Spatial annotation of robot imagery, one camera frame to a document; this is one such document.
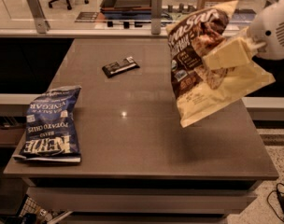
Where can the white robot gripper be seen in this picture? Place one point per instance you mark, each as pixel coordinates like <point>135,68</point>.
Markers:
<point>270,34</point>

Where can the brown Sensations chip bag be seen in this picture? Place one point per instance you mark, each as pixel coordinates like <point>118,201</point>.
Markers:
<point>200,91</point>

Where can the blue Kettle chip bag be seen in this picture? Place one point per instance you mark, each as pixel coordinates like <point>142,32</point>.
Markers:
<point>50,133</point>

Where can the black snack bar wrapper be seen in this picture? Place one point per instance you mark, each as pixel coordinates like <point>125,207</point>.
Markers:
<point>119,67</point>

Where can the grey table drawer front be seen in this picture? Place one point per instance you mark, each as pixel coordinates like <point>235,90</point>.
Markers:
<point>154,201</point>

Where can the middle metal glass bracket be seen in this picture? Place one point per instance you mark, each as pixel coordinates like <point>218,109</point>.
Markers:
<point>156,14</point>

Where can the left metal glass bracket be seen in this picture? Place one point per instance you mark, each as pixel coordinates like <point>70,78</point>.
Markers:
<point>41,24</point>

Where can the wire basket with items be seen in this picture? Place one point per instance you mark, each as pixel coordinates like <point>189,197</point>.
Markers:
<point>30,212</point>

